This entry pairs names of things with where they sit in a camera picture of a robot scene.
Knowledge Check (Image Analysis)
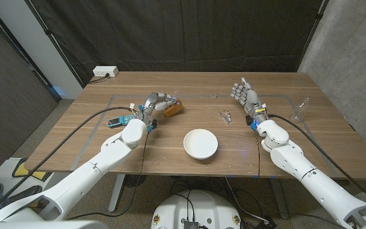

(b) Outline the thin black right hand cable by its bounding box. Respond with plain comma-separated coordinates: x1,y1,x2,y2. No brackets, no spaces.
254,127,349,229

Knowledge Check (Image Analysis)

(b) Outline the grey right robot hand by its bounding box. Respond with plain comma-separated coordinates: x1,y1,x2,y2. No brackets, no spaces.
229,77,268,124

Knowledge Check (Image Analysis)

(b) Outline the white table leg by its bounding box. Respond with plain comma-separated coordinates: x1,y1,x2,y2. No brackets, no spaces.
108,174,126,213

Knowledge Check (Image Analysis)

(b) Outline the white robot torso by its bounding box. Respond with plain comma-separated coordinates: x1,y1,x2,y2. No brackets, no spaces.
151,190,241,229

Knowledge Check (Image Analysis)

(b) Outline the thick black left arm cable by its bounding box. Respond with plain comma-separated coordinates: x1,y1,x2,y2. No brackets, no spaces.
0,106,136,216

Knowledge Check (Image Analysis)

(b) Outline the thin black left hand cable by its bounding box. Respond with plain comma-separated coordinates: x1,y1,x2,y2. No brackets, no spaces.
67,130,151,221

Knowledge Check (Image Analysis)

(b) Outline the dark grey door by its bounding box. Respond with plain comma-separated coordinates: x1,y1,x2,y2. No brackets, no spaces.
0,6,60,169

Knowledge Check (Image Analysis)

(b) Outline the blue toy flip phone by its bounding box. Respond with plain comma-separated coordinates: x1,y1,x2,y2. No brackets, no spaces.
106,114,138,128

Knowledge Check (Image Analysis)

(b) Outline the black power strip cord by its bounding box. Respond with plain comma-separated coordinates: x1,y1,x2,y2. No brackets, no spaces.
88,73,110,84

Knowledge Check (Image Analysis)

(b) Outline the grey finned device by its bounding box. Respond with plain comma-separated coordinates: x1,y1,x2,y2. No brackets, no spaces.
182,219,200,229

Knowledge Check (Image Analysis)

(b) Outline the black power adapter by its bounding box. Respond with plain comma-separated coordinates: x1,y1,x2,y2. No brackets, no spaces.
254,218,278,229

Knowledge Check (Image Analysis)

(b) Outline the small clear crumpled plastic piece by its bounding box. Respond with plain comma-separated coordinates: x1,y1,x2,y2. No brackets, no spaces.
218,110,233,125

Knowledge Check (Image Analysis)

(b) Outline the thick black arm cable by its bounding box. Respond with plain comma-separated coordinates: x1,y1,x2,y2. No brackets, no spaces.
266,113,366,210
0,106,136,216

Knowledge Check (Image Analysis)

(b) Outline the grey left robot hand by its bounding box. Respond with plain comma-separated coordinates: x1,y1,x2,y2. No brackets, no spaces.
137,92,184,123

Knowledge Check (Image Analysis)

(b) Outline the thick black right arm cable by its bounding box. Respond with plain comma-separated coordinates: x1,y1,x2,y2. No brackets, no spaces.
266,113,366,210

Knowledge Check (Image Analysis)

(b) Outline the brown block with holes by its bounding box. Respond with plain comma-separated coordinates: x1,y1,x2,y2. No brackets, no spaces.
163,98,184,118

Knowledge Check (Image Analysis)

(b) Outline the grey table leg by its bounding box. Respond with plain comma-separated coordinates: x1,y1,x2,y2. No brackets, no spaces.
270,177,290,219

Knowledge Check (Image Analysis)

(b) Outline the black round floor disk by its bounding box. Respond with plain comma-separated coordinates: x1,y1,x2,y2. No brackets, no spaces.
124,174,147,188

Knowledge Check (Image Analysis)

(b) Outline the white floor base plate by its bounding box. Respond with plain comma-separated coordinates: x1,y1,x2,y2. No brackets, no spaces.
0,157,60,188

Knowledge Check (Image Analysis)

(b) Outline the thin black hand cable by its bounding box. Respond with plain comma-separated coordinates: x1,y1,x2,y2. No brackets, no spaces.
67,130,151,221
254,127,349,229

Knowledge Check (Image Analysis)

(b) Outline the white power strip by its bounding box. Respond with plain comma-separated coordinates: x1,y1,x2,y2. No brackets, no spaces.
92,66,119,78

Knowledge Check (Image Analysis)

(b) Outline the clear glass flask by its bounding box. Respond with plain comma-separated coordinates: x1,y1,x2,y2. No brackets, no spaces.
292,97,311,123

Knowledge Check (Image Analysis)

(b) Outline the yellow and black floor object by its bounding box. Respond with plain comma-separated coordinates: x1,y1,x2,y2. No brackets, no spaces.
12,158,49,179

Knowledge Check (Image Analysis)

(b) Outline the white round dish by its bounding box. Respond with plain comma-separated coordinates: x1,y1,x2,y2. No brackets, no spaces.
183,128,219,160

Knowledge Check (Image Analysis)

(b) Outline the black backdrop curtain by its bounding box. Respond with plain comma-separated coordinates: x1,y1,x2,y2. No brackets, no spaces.
25,0,325,87

